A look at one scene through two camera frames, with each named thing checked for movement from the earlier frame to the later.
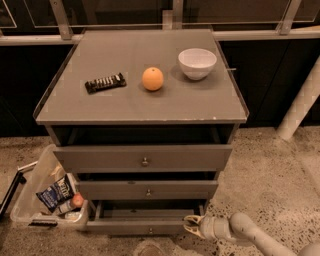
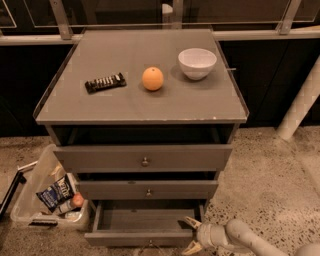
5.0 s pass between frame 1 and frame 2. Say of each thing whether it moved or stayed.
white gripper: moved
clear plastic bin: stayed
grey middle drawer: stayed
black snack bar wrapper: stayed
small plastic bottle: stayed
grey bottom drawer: moved
